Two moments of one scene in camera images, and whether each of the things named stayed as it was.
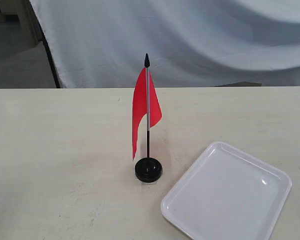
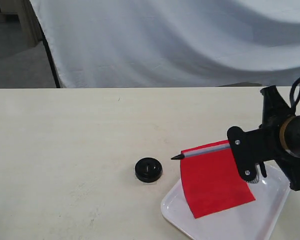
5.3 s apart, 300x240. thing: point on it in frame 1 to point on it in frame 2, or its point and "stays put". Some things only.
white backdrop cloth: [190, 43] stays put
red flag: [146, 103] to [212, 180]
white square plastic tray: [225, 194] stays put
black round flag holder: [148, 170] stays put
